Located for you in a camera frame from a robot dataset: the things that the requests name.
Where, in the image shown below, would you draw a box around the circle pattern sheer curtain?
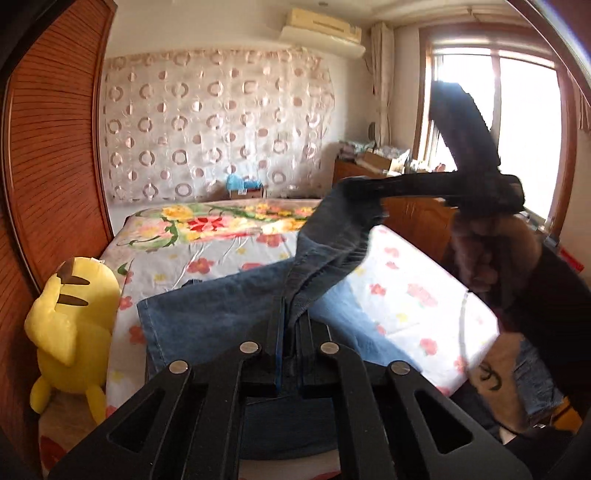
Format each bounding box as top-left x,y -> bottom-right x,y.
101,49 -> 335,204

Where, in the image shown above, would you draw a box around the blue denim jeans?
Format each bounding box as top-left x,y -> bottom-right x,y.
136,177 -> 424,460

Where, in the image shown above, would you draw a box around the wooden louvered wardrobe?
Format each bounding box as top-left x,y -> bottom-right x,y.
1,1 -> 116,468

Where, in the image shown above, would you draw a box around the yellow Pikachu plush toy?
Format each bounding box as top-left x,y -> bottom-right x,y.
24,257 -> 120,424

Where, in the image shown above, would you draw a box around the beige side curtain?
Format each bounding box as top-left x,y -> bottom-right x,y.
370,22 -> 394,147

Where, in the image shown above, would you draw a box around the box with blue bag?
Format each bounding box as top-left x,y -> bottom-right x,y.
225,174 -> 264,200

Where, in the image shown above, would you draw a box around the right hand holding handle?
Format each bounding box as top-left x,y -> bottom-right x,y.
451,212 -> 542,309

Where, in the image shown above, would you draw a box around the wooden framed window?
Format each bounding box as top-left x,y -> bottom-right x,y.
413,23 -> 577,231

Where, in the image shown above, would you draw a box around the person blue jeans leg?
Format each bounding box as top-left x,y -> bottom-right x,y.
514,339 -> 564,419

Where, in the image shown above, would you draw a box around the white wall air conditioner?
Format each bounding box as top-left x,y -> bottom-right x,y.
280,8 -> 366,59

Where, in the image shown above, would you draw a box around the floral pink blanket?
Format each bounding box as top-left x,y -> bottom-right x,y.
113,198 -> 320,252

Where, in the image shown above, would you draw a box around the white strawberry print sheet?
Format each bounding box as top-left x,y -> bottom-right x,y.
38,225 -> 502,480

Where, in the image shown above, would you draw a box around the wooden low cabinet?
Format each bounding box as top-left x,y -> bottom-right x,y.
331,158 -> 459,264

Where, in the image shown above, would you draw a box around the cardboard box on cabinet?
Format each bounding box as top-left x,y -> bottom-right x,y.
356,150 -> 410,176

